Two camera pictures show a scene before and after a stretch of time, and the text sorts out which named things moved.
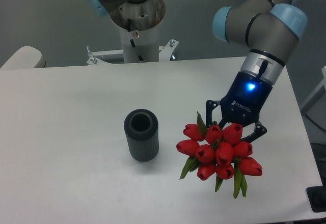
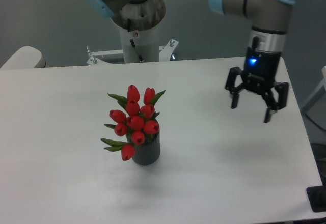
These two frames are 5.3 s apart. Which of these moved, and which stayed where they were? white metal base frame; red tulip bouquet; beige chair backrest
Moved: red tulip bouquet
Stayed: beige chair backrest; white metal base frame
